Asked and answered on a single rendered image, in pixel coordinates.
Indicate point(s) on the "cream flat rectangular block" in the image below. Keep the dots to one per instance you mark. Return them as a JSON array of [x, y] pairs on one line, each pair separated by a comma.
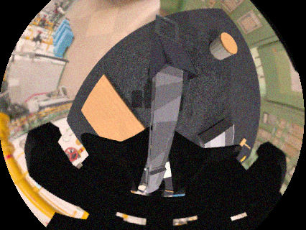
[[142, 186]]

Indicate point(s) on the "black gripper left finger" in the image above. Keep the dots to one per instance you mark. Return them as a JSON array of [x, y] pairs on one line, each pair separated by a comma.
[[132, 153]]

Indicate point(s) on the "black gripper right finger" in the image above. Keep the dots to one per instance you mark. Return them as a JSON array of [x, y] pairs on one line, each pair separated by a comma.
[[188, 160]]

